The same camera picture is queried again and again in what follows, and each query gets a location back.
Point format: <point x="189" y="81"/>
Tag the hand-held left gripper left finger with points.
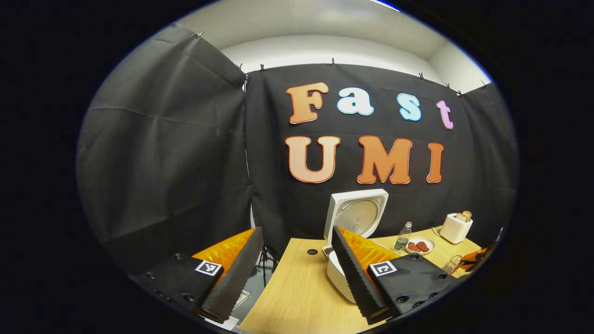
<point x="234" y="273"/>

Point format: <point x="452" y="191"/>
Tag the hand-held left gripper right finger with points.
<point x="357" y="278"/>

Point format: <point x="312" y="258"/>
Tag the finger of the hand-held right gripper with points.
<point x="474" y="256"/>

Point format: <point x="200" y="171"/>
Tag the white rice cooker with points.
<point x="357" y="215"/>

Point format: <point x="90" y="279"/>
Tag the black tripod stand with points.
<point x="265" y="264"/>

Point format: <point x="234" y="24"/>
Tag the white toaster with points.
<point x="455" y="230"/>

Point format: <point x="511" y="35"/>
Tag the white round plate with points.
<point x="430" y="242"/>

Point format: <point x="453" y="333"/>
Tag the red meat piece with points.
<point x="422" y="246"/>
<point x="412" y="247"/>

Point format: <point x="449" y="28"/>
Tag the clear water bottle green label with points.
<point x="403" y="239"/>

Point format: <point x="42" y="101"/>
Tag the black backdrop cloth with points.
<point x="162" y="162"/>

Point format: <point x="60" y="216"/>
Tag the row of black cloth clips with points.
<point x="332" y="62"/>

